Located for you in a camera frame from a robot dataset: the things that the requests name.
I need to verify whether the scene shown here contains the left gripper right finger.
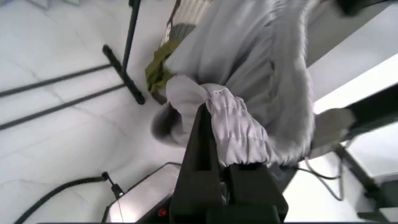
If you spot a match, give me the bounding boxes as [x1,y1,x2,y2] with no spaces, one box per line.
[222,163,289,222]

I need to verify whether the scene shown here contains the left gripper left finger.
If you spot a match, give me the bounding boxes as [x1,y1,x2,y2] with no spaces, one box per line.
[169,103,223,222]

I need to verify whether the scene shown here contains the pale grey shorts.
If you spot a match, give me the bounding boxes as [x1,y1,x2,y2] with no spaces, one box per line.
[150,0,317,169]

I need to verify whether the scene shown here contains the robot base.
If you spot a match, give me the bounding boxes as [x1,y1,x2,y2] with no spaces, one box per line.
[102,144,398,223]

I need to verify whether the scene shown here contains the white laundry basket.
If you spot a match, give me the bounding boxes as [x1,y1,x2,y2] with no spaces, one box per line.
[152,0,215,106]

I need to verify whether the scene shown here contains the green garment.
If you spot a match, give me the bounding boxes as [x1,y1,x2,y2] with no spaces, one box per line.
[145,39,183,94]

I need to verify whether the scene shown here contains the black cable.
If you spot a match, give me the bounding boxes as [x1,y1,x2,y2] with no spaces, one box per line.
[14,171,125,224]

